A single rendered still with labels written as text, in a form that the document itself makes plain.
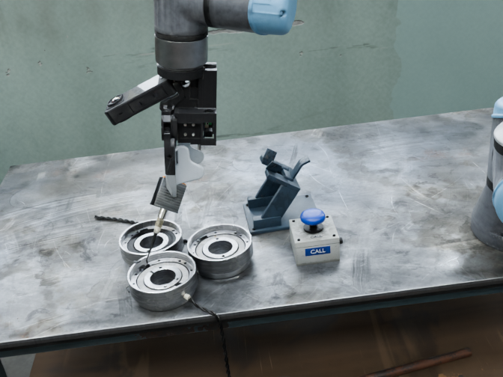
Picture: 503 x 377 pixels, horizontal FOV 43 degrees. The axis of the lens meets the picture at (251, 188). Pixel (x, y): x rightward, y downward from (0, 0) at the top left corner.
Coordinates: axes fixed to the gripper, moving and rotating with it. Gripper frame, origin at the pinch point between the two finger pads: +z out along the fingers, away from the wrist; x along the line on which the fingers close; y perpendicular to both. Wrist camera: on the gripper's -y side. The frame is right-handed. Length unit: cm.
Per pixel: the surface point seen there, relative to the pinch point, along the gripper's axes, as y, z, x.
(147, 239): -4.0, 11.5, 1.1
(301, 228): 21.0, 5.8, -4.1
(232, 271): 9.8, 10.1, -9.5
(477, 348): 55, 31, -6
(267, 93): 32, 46, 156
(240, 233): 11.5, 8.7, -1.3
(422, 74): 96, 37, 158
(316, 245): 22.9, 6.5, -8.0
